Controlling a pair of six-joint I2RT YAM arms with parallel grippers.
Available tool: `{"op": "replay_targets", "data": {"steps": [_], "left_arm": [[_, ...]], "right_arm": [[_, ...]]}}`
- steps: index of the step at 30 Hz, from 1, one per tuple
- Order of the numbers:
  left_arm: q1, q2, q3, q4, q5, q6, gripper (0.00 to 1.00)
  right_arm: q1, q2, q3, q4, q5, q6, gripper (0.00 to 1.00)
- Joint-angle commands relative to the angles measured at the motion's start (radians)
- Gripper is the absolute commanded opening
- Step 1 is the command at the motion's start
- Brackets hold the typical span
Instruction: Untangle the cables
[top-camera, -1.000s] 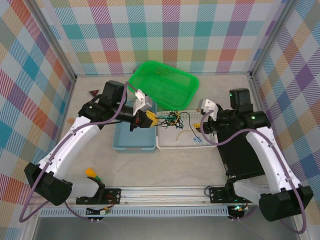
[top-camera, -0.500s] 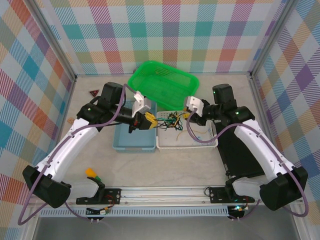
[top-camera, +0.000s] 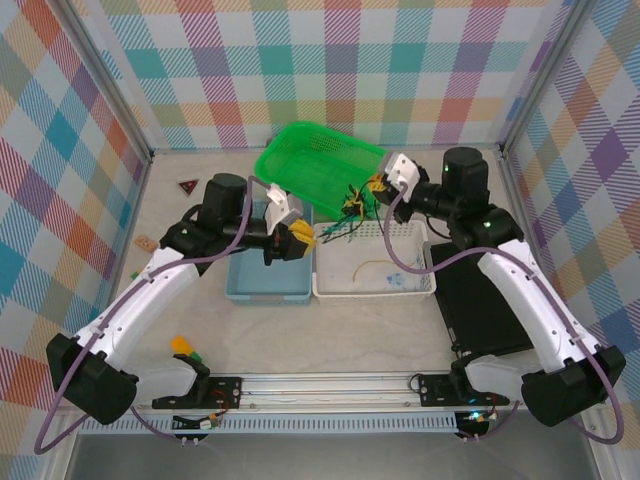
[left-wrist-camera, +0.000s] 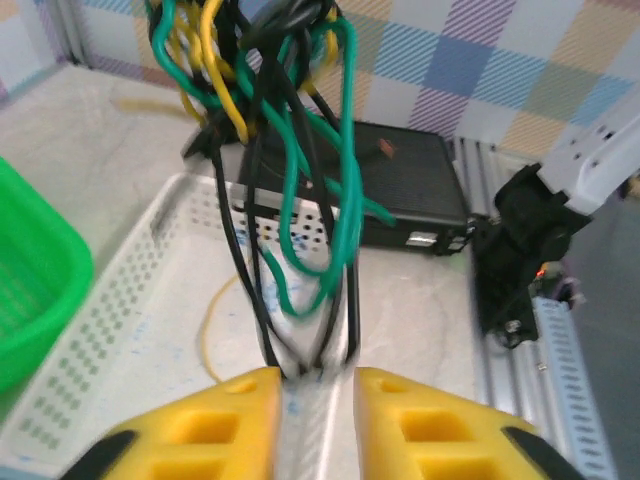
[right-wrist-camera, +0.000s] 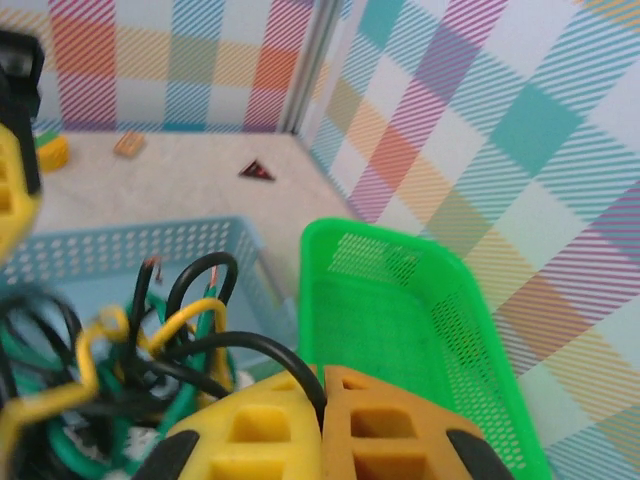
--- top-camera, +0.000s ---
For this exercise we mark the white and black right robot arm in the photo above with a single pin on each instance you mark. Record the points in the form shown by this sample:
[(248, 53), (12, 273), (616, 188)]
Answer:
[(530, 300)]

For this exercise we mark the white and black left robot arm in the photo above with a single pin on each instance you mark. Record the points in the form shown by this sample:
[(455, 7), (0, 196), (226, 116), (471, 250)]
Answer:
[(130, 305)]

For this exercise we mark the red triangular block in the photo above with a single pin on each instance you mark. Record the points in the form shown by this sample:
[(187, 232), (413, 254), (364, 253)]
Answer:
[(190, 187)]

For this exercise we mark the white perforated plastic basket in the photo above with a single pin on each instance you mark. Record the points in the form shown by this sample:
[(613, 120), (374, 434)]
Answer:
[(340, 280)]

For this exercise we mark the blue plastic tray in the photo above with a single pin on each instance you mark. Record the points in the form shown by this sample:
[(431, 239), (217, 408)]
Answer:
[(270, 280)]

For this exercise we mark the green plastic basket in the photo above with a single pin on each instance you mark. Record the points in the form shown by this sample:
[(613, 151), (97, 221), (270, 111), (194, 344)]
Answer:
[(300, 165)]

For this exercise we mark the small wooden block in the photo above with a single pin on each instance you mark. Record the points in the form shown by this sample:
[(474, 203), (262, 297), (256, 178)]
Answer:
[(146, 243)]

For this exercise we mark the black flat case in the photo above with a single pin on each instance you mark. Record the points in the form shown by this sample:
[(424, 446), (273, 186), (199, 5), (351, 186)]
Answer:
[(470, 310)]

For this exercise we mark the orange block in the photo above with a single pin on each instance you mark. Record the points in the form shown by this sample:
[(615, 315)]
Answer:
[(181, 345)]

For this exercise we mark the aluminium frame post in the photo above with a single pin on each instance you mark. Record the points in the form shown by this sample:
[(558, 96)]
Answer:
[(115, 90), (540, 80)]

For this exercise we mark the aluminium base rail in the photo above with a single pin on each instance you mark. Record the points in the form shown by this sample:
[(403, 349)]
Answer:
[(330, 392)]

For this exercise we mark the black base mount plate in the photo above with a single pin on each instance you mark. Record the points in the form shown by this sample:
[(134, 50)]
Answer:
[(225, 392), (435, 390)]

